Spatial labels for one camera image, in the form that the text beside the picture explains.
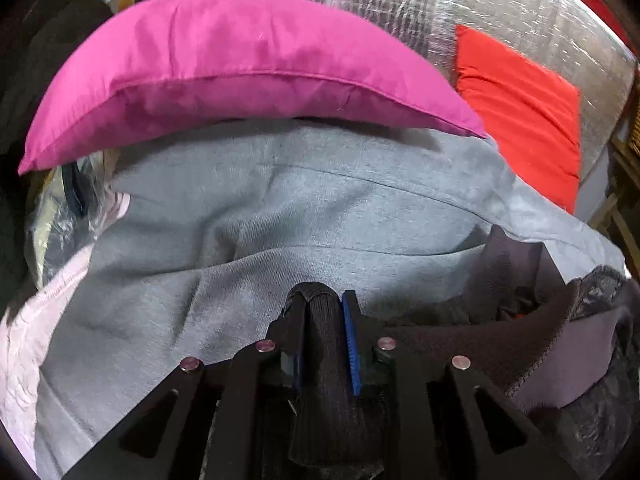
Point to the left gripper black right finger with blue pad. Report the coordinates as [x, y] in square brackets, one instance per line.
[442, 421]

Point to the pink quilted blanket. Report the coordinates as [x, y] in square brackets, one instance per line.
[40, 334]

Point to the clear plastic bag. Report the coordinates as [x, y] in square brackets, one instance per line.
[70, 213]

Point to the pile of dark clothes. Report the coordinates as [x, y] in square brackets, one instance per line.
[34, 49]

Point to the grey bed sheet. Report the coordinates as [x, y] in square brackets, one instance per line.
[223, 221]

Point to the red cushion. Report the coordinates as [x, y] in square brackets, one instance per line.
[531, 112]

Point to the black puffer jacket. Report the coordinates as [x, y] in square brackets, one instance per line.
[565, 353]

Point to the silver foil insulation mat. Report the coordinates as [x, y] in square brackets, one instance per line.
[563, 35]

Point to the magenta pillow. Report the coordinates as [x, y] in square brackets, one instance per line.
[163, 66]

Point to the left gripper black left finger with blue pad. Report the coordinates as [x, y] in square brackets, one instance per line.
[198, 422]

